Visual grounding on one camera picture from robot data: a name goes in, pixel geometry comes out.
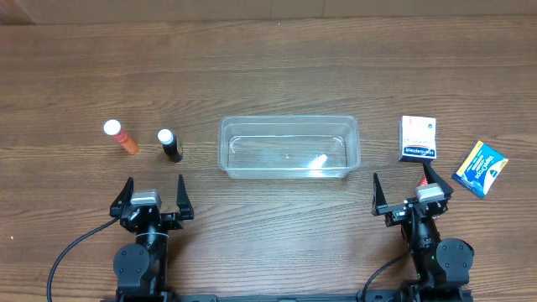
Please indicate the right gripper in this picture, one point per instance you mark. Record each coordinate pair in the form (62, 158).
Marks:
(408, 209)

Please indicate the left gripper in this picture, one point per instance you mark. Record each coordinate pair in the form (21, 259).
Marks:
(150, 215)

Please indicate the black bottle white cap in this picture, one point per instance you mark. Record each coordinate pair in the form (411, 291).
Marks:
(170, 145)

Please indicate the orange tube white cap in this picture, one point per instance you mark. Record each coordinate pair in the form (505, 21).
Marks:
(115, 129)

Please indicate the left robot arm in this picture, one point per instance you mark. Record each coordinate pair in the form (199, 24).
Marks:
(141, 267)

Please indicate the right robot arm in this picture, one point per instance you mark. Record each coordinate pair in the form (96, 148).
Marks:
(442, 265)

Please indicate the clear plastic container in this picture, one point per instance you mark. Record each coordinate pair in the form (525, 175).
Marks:
(288, 147)

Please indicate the red caplet box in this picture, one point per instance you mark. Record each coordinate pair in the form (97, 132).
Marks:
(423, 181)

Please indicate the white Hansaplast plaster box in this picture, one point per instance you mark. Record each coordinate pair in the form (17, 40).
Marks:
(417, 139)

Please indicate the blue yellow VapoDrops box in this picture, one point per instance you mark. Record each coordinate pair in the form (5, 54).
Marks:
(480, 168)

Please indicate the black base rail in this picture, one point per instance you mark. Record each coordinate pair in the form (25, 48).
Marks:
(285, 298)

